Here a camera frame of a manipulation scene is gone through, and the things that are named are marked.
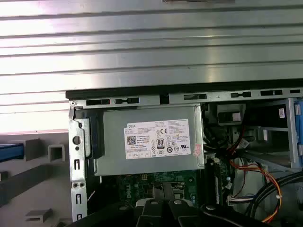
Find hard disk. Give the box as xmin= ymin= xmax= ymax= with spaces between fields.
xmin=0 ymin=143 xmax=25 ymax=163

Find black RAM stick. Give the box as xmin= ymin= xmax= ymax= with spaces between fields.
xmin=205 ymin=162 xmax=224 ymax=205

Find CPU socket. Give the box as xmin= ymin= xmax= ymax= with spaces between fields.
xmin=151 ymin=181 xmax=189 ymax=201

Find black PC case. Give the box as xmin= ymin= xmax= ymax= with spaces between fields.
xmin=65 ymin=81 xmax=303 ymax=227

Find black cable bundle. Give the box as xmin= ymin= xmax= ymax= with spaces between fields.
xmin=248 ymin=171 xmax=303 ymax=227

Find grey parts rack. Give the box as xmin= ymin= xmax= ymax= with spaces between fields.
xmin=0 ymin=133 xmax=71 ymax=227

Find metal drive cage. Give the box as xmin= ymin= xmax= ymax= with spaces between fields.
xmin=246 ymin=98 xmax=303 ymax=171

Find blue drive latch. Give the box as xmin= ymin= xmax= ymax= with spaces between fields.
xmin=293 ymin=98 xmax=303 ymax=165

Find grey power supply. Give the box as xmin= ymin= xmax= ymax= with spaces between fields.
xmin=93 ymin=105 xmax=205 ymax=177

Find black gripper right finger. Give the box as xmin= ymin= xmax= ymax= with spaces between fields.
xmin=165 ymin=183 xmax=269 ymax=227

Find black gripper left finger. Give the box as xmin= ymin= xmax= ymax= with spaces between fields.
xmin=71 ymin=183 xmax=164 ymax=227

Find orange power wire bundle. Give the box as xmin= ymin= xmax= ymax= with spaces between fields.
xmin=226 ymin=132 xmax=284 ymax=224

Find green motherboard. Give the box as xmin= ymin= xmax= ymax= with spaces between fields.
xmin=116 ymin=153 xmax=235 ymax=213

